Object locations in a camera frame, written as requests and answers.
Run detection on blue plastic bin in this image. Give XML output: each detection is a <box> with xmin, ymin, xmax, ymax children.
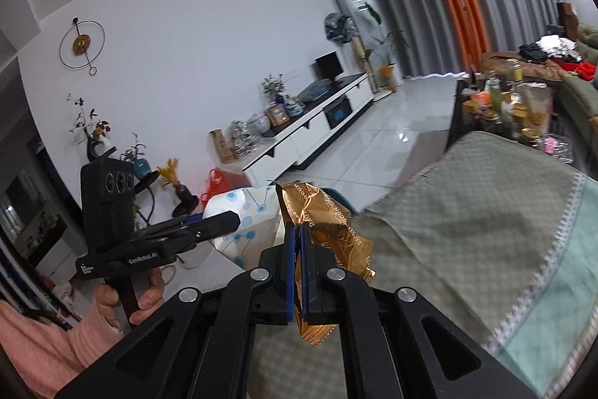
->
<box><xmin>327</xmin><ymin>188</ymin><xmax>361</xmax><ymax>214</ymax></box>

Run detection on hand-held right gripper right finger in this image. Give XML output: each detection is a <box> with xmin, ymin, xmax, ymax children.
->
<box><xmin>301</xmin><ymin>224</ymin><xmax>539</xmax><ymax>399</ymax></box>

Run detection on green sofa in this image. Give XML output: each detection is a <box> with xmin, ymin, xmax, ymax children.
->
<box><xmin>558</xmin><ymin>22</ymin><xmax>598</xmax><ymax>176</ymax></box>

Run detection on tall plant in yellow pot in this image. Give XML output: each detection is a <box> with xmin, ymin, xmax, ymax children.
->
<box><xmin>368</xmin><ymin>29</ymin><xmax>410</xmax><ymax>92</ymax></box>

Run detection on black monitor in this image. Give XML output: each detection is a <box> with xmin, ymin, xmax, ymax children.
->
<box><xmin>314</xmin><ymin>50</ymin><xmax>345</xmax><ymax>81</ymax></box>

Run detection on person's left hand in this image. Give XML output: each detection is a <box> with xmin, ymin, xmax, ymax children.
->
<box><xmin>95</xmin><ymin>270</ymin><xmax>167</xmax><ymax>334</ymax></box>

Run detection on gold picture frame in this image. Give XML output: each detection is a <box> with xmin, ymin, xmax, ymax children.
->
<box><xmin>266</xmin><ymin>104</ymin><xmax>291</xmax><ymax>128</ymax></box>

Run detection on person's left forearm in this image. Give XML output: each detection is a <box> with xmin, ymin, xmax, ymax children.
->
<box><xmin>0</xmin><ymin>298</ymin><xmax>124</xmax><ymax>382</ymax></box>

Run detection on white bag blue dot pattern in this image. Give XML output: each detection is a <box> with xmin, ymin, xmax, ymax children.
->
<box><xmin>204</xmin><ymin>186</ymin><xmax>286</xmax><ymax>271</ymax></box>

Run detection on blue patterned box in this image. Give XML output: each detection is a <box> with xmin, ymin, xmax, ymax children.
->
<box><xmin>298</xmin><ymin>80</ymin><xmax>335</xmax><ymax>101</ymax></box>

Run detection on teal vase with plant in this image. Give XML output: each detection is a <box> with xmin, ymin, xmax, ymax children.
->
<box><xmin>120</xmin><ymin>132</ymin><xmax>151</xmax><ymax>181</ymax></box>

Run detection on beige pole stand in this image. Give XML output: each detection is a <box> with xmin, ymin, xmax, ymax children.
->
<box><xmin>350</xmin><ymin>36</ymin><xmax>380</xmax><ymax>95</ymax></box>

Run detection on round wall clock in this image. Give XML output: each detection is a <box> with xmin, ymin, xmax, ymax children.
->
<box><xmin>59</xmin><ymin>16</ymin><xmax>106</xmax><ymax>76</ymax></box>

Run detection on checked sofa cover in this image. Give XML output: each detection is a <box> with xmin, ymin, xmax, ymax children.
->
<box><xmin>247</xmin><ymin>130</ymin><xmax>598</xmax><ymax>399</ymax></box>

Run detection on brown paper box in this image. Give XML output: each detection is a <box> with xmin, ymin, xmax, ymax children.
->
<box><xmin>208</xmin><ymin>128</ymin><xmax>237</xmax><ymax>164</ymax></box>

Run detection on group of jars and bottles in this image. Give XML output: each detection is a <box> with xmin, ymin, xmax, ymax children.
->
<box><xmin>462</xmin><ymin>58</ymin><xmax>562</xmax><ymax>150</ymax></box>

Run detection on red plastic bag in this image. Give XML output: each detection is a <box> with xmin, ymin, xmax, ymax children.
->
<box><xmin>200</xmin><ymin>167</ymin><xmax>251</xmax><ymax>213</ymax></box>

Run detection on white black tv cabinet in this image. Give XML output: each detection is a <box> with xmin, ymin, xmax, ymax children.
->
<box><xmin>242</xmin><ymin>72</ymin><xmax>375</xmax><ymax>189</ymax></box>

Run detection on red flowers in black vase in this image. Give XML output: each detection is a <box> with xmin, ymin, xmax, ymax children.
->
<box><xmin>65</xmin><ymin>92</ymin><xmax>118</xmax><ymax>162</ymax></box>

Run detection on flower arrangement in vase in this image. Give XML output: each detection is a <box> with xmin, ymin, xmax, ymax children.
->
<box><xmin>261</xmin><ymin>74</ymin><xmax>287</xmax><ymax>105</ymax></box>

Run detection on black plant stand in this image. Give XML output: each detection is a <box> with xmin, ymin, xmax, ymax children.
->
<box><xmin>132</xmin><ymin>169</ymin><xmax>162</xmax><ymax>223</ymax></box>

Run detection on pile of clothes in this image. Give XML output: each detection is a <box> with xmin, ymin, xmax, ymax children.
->
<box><xmin>518</xmin><ymin>35</ymin><xmax>598</xmax><ymax>77</ymax></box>

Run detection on orange curtain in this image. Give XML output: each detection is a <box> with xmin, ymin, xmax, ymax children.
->
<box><xmin>417</xmin><ymin>0</ymin><xmax>489</xmax><ymax>73</ymax></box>

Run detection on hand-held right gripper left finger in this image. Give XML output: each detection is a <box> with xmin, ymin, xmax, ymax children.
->
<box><xmin>56</xmin><ymin>224</ymin><xmax>300</xmax><ymax>399</ymax></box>

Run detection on black coffee table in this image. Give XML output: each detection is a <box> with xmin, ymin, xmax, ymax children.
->
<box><xmin>447</xmin><ymin>78</ymin><xmax>576</xmax><ymax>167</ymax></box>

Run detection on wrapped glassware set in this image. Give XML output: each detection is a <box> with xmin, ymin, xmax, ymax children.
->
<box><xmin>227</xmin><ymin>120</ymin><xmax>258</xmax><ymax>157</ymax></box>

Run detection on yellow dried flowers dark vase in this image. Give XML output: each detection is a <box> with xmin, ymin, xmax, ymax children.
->
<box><xmin>156</xmin><ymin>156</ymin><xmax>200</xmax><ymax>218</ymax></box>

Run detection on dark wall shelf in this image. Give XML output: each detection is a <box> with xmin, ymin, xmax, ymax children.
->
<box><xmin>0</xmin><ymin>141</ymin><xmax>76</xmax><ymax>270</ymax></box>

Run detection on blue grey cloth bundle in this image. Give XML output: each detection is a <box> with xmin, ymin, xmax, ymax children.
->
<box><xmin>323</xmin><ymin>11</ymin><xmax>359</xmax><ymax>45</ymax></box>

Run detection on gold foil wrapper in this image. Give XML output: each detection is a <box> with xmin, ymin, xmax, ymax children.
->
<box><xmin>275</xmin><ymin>181</ymin><xmax>377</xmax><ymax>337</ymax></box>

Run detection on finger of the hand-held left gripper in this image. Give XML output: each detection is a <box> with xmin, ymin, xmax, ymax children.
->
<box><xmin>134</xmin><ymin>215</ymin><xmax>205</xmax><ymax>239</ymax></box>
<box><xmin>159</xmin><ymin>211</ymin><xmax>242</xmax><ymax>247</ymax></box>

